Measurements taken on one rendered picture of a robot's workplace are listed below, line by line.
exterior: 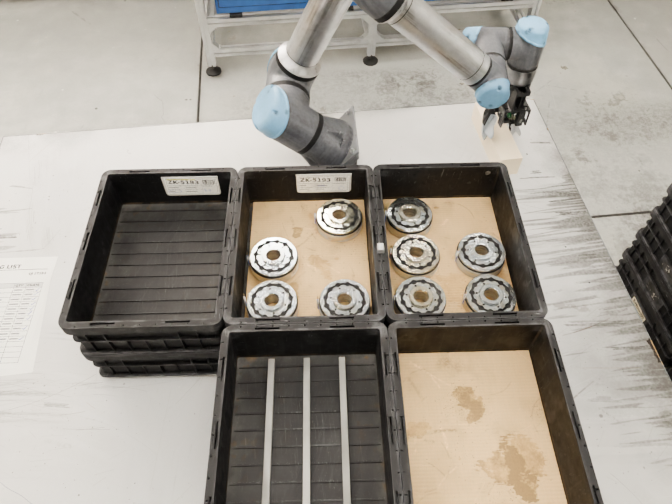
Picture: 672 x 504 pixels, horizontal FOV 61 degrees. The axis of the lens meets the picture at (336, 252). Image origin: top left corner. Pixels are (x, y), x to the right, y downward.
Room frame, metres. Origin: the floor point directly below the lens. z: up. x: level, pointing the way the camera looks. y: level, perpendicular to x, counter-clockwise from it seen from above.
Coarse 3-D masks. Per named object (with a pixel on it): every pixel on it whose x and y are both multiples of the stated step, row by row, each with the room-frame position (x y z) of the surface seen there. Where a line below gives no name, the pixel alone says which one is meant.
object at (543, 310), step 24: (384, 168) 0.89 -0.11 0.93; (408, 168) 0.89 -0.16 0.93; (432, 168) 0.89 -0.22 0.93; (456, 168) 0.90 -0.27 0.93; (480, 168) 0.90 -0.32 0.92; (504, 168) 0.89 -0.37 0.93; (384, 216) 0.75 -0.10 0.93; (384, 240) 0.70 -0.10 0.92; (384, 264) 0.63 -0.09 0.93; (528, 264) 0.63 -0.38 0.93; (384, 288) 0.58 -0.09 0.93; (456, 312) 0.52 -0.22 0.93; (480, 312) 0.52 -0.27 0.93; (504, 312) 0.52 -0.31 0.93; (528, 312) 0.52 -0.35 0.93
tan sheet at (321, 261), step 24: (264, 216) 0.84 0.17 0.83; (288, 216) 0.84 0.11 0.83; (312, 216) 0.84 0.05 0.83; (288, 240) 0.77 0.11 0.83; (312, 240) 0.77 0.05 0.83; (360, 240) 0.77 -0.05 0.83; (312, 264) 0.70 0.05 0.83; (336, 264) 0.70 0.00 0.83; (360, 264) 0.70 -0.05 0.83; (312, 288) 0.64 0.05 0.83; (312, 312) 0.58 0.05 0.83
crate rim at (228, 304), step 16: (240, 176) 0.87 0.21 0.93; (368, 176) 0.87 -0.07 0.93; (240, 192) 0.83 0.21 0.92; (368, 192) 0.82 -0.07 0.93; (240, 208) 0.78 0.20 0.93; (224, 304) 0.54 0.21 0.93; (384, 304) 0.54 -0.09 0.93; (224, 320) 0.51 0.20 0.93; (240, 320) 0.51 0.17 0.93; (272, 320) 0.51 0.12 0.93; (288, 320) 0.51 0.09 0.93; (304, 320) 0.51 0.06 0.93; (320, 320) 0.51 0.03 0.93; (336, 320) 0.51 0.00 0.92; (352, 320) 0.51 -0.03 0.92; (368, 320) 0.51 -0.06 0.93; (384, 320) 0.52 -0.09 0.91
